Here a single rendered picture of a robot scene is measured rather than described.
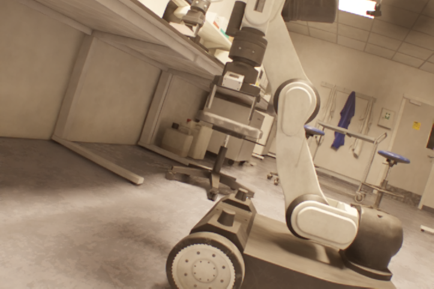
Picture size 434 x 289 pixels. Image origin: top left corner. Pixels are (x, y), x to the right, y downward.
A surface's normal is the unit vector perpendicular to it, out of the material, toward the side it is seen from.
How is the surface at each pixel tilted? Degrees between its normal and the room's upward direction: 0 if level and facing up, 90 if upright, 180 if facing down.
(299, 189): 90
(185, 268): 90
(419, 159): 90
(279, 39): 108
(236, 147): 90
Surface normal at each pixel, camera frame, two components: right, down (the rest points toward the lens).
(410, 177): -0.32, -0.10
